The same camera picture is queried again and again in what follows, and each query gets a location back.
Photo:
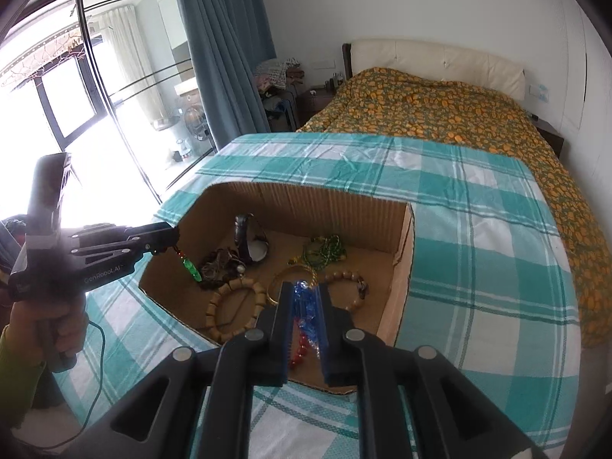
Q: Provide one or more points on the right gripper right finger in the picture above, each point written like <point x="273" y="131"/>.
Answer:
<point x="412" y="403"/>

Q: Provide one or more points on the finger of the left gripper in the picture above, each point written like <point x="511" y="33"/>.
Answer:
<point x="154" y="243"/>
<point x="110" y="232"/>

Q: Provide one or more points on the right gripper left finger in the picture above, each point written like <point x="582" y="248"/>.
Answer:
<point x="196" y="404"/>

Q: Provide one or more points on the green pendant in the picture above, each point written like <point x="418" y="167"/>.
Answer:
<point x="188" y="265"/>

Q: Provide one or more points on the black wrist watch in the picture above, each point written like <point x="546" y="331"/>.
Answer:
<point x="251" y="242"/>

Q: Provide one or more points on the blue crystal bead strand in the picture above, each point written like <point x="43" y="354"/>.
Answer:
<point x="305" y="315"/>

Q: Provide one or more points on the gold bangle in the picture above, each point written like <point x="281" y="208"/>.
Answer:
<point x="290" y="274"/>

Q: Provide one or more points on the person's left hand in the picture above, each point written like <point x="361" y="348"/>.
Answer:
<point x="38" y="327"/>

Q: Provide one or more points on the open cardboard box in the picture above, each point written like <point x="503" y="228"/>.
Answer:
<point x="361" y="247"/>

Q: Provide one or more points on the grey washing machine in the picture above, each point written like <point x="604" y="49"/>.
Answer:
<point x="193" y="116"/>

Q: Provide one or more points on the teal plaid tablecloth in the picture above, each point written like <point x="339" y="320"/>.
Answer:
<point x="490" y="288"/>

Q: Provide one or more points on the black framed glass sliding door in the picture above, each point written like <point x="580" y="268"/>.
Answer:
<point x="100" y="80"/>

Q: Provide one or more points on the pile of clothes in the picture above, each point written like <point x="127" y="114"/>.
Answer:
<point x="278" y="73"/>

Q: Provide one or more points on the dark wooden left nightstand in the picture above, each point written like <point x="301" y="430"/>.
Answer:
<point x="311" y="102"/>

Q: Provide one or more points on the dark wooden nightstand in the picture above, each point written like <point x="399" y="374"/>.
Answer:
<point x="548" y="133"/>
<point x="311" y="102"/>

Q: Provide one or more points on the teal blue curtain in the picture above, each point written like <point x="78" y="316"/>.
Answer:
<point x="227" y="39"/>

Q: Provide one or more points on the orange floral bedspread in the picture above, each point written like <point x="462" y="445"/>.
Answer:
<point x="384" y="101"/>

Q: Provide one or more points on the dark wooden right nightstand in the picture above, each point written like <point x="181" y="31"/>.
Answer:
<point x="548" y="133"/>

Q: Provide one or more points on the cream padded headboard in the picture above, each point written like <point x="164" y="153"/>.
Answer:
<point x="436" y="62"/>

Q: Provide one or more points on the white built-in wardrobe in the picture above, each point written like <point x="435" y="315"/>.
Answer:
<point x="586" y="118"/>

